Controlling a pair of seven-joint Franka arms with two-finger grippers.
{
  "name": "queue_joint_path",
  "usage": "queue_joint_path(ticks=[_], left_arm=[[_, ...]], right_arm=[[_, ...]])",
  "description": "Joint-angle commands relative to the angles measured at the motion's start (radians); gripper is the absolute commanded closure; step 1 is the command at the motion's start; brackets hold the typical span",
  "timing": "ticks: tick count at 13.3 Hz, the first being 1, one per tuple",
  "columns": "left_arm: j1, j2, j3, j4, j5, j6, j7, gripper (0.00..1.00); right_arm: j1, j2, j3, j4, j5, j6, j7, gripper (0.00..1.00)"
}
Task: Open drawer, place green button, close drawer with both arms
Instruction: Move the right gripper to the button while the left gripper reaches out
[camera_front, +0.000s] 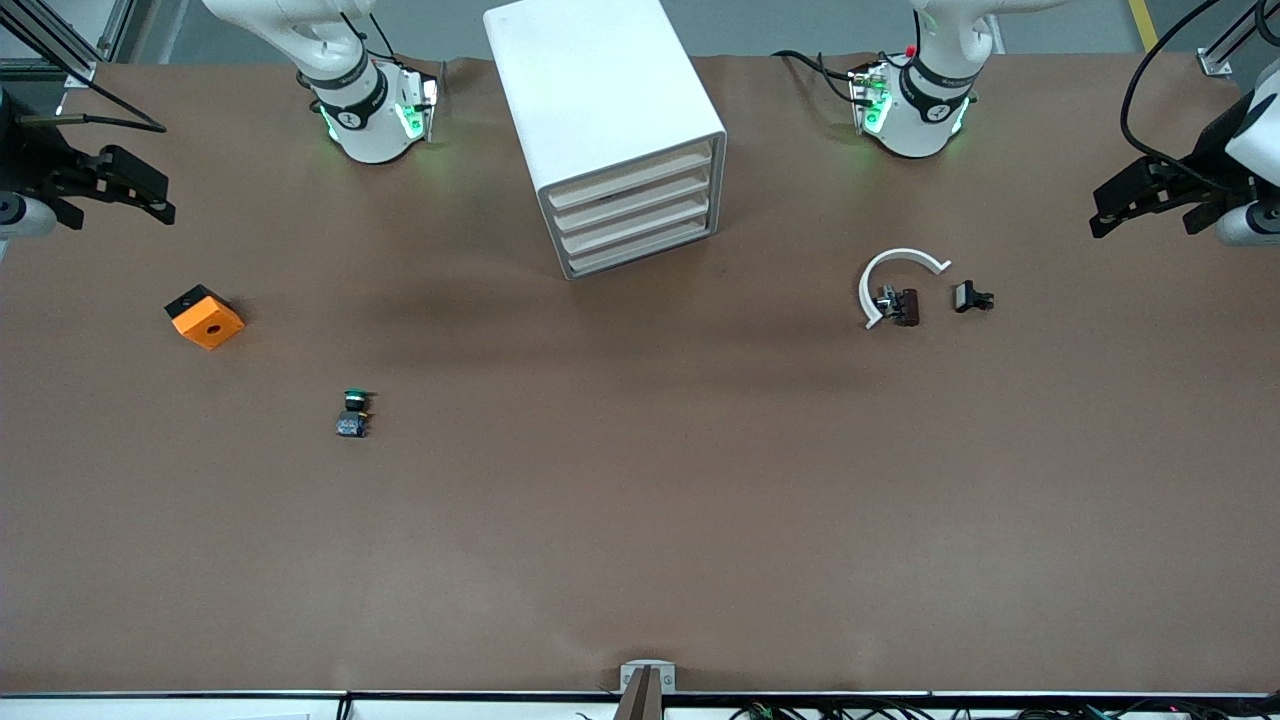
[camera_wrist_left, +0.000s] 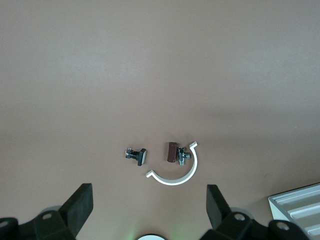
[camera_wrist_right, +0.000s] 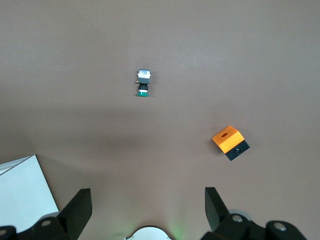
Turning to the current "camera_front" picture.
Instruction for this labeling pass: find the green push button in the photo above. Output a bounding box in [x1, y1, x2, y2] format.
[336, 389, 379, 439]

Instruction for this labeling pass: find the orange box with hole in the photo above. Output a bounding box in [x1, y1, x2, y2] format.
[164, 284, 246, 351]

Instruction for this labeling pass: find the small brown component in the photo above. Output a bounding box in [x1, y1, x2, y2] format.
[876, 286, 921, 328]

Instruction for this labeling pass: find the white curved plastic arc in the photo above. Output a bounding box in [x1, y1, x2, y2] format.
[858, 247, 952, 330]

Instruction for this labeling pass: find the brown table mat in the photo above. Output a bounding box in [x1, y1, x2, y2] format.
[0, 52, 1280, 697]

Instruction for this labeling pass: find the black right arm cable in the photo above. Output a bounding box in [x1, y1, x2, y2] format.
[0, 28, 168, 135]

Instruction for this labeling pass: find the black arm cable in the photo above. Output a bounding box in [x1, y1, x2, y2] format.
[1119, 0, 1280, 193]
[0, 28, 168, 135]

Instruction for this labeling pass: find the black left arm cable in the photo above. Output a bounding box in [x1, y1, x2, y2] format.
[1119, 0, 1280, 193]

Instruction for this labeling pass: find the aluminium frame post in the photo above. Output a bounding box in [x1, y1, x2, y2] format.
[0, 0, 139, 89]
[1197, 0, 1280, 78]

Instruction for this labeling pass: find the black base cable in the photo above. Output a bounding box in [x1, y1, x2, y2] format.
[770, 49, 863, 107]

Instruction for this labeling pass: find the white table edge rail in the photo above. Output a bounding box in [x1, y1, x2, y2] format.
[0, 690, 1280, 720]

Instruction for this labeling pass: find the black cable bundle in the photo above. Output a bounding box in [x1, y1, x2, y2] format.
[728, 700, 1280, 720]

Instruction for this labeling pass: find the grey metal bracket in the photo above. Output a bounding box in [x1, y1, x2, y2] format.
[612, 660, 678, 720]

